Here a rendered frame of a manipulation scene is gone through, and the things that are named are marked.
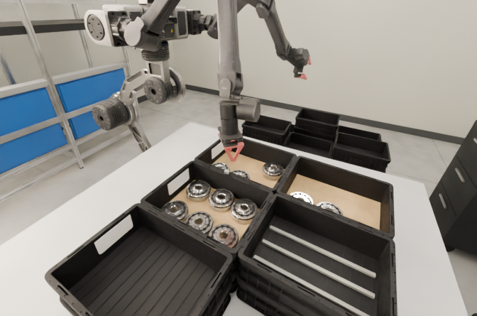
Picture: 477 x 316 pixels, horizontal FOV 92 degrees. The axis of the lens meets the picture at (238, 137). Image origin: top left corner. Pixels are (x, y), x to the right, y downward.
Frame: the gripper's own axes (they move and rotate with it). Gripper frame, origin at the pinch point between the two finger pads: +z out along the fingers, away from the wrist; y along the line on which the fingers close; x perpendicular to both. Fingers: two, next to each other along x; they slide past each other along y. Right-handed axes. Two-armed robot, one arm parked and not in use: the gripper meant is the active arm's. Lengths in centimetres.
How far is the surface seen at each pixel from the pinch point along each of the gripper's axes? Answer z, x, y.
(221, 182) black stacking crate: 19.5, 2.4, 10.0
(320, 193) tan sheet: 27.6, -39.4, -1.2
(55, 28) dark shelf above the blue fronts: -37, 104, 179
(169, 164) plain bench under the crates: 35, 26, 54
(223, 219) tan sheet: 25.5, 5.4, -4.8
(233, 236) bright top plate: 22.8, 3.9, -15.5
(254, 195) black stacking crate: 20.5, -8.5, -1.0
